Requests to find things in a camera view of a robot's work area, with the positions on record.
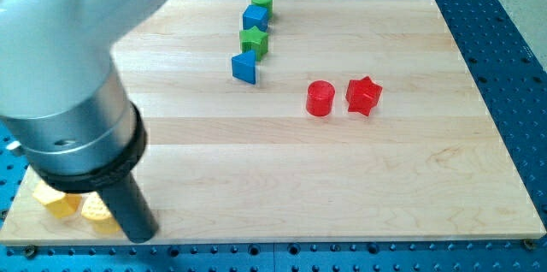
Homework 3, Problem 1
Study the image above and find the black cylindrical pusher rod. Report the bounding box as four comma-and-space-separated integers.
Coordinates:
97, 174, 159, 244

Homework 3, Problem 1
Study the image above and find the black flange ring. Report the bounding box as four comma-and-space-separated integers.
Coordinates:
32, 103, 147, 193

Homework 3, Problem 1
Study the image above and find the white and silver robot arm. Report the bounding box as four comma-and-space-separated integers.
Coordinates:
1, 0, 167, 243

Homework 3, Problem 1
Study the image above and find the green star block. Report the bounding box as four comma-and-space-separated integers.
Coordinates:
239, 26, 268, 62

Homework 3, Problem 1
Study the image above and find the red star block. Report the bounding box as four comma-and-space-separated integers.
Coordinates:
345, 76, 383, 116

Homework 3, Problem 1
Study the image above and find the yellow half-round block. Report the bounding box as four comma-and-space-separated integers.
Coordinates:
80, 192, 121, 234

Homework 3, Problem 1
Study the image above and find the yellow hexagon block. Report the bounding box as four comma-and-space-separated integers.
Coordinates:
32, 180, 82, 218

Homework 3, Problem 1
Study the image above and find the light wooden board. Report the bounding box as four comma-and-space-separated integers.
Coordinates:
0, 0, 547, 246

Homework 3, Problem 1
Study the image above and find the blue triangle block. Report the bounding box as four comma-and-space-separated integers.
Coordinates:
231, 50, 256, 85

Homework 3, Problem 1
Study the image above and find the red cylinder block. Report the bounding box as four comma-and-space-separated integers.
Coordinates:
306, 80, 335, 116

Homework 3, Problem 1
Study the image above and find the blue cube block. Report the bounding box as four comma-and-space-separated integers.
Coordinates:
242, 4, 269, 32

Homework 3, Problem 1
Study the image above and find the green cylinder block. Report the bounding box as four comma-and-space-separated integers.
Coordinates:
251, 0, 274, 19

